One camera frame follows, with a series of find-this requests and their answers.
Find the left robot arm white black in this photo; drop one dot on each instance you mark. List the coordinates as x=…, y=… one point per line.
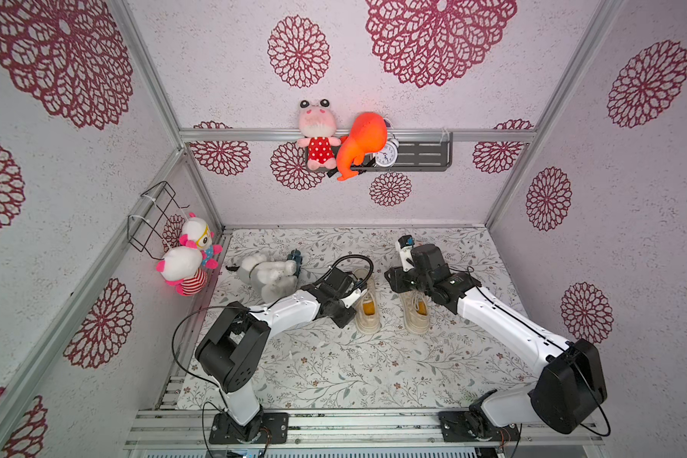
x=231, y=350

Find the white alarm clock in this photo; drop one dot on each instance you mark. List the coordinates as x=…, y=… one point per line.
x=388, y=156

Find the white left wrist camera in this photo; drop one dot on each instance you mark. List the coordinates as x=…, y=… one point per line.
x=354, y=296

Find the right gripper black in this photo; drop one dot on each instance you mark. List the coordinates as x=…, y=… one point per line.
x=404, y=279

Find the white plush yellow glasses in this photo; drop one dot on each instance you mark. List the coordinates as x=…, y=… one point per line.
x=197, y=234

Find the orange plush toy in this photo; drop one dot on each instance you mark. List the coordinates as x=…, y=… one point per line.
x=368, y=135

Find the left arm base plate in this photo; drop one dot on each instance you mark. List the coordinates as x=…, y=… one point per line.
x=265, y=428

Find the pink frog plush red dress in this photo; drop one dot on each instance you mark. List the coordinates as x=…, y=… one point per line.
x=318, y=127

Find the teal handheld device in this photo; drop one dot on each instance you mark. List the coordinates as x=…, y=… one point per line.
x=295, y=255

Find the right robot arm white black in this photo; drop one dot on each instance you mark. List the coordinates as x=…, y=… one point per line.
x=570, y=383

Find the grey metal wall shelf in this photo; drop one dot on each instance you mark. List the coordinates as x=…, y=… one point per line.
x=415, y=155

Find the aluminium front rail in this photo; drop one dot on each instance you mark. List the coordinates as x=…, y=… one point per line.
x=417, y=428

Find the yellow insole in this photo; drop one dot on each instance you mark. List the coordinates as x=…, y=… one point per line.
x=369, y=308

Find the black wire wall basket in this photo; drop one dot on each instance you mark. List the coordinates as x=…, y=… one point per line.
x=144, y=231

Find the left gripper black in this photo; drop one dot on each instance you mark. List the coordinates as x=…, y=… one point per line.
x=350, y=314

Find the white plush red striped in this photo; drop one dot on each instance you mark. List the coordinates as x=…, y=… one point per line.
x=181, y=267

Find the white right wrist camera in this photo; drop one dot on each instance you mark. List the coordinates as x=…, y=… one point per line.
x=404, y=246

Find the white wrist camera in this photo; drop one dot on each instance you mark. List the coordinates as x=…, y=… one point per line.
x=354, y=296
x=404, y=246

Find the white fluffy plush dog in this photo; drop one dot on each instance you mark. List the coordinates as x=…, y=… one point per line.
x=272, y=280

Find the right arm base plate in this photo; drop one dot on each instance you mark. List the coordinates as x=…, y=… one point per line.
x=464, y=426

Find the beige lace sneaker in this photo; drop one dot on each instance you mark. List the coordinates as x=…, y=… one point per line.
x=416, y=314
x=368, y=316

